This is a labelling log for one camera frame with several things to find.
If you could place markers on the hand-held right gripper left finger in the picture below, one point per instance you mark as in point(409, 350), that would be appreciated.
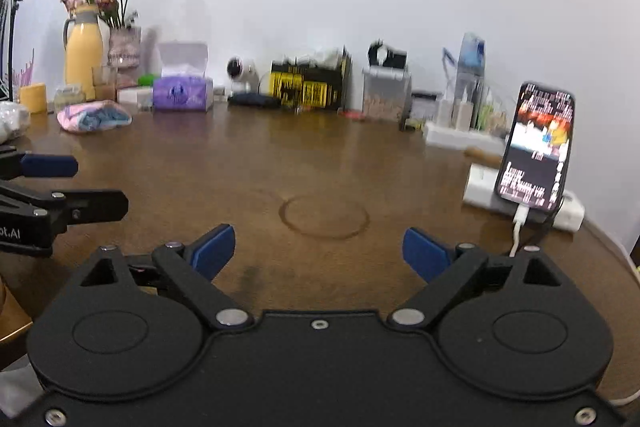
point(214, 252)

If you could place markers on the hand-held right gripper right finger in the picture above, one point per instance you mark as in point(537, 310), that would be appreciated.
point(426, 254)

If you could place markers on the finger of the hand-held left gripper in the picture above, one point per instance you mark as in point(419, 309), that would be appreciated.
point(95, 204)
point(47, 166)

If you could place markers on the pastel blue pink purple garment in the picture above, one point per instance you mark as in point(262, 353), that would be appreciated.
point(95, 117)

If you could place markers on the crumpled clear plastic bag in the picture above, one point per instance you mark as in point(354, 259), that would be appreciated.
point(12, 122)

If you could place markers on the yellow cup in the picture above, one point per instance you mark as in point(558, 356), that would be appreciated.
point(33, 99)

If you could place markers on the clear tape roll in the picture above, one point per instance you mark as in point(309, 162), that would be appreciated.
point(69, 98)

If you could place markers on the white power bank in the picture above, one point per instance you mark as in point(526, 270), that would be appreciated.
point(477, 192)

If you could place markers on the wooden chair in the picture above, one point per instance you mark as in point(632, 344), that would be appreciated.
point(12, 322)

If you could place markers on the pink feather decoration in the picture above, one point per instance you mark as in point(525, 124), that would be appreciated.
point(22, 72)

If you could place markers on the glass cup with brown drink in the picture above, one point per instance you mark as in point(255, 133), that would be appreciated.
point(105, 87)

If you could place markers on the flat white box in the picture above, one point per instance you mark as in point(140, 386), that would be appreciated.
point(134, 97)

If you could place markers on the yellow thermos jug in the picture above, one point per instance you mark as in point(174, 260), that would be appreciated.
point(84, 57)

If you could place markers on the wooden stick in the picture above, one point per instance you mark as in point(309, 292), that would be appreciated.
point(485, 154)

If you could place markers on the white power strip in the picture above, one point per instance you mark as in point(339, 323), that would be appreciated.
point(462, 138)

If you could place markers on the small black yellow object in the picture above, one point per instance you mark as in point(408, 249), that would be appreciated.
point(413, 125)

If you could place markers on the green case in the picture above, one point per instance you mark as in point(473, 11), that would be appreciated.
point(148, 81)

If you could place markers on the pink glass vase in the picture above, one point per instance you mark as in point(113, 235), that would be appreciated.
point(125, 49)

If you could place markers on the white charger plug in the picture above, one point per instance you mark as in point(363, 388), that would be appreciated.
point(446, 114)
point(464, 116)

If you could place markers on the purple tissue pack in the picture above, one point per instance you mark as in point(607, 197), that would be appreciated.
point(182, 92)

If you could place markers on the small jar with dark lid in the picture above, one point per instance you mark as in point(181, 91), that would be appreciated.
point(425, 107)

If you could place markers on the small green bottle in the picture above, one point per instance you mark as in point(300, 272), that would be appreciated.
point(486, 114)

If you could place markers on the black smartphone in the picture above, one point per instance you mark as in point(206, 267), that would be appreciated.
point(537, 147)

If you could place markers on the dark folded umbrella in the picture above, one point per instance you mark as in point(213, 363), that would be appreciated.
point(252, 101)

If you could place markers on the clear food container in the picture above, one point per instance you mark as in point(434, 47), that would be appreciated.
point(386, 99)

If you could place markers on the red packet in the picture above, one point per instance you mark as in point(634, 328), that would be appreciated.
point(350, 112)

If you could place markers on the black and yellow box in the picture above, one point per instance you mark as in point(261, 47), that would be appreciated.
point(307, 87)

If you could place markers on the blue water bottle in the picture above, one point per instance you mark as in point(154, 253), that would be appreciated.
point(470, 57)

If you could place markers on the black watch on stand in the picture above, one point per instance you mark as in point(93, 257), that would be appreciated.
point(387, 54)

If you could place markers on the white security camera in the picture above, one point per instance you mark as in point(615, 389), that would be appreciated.
point(241, 69)

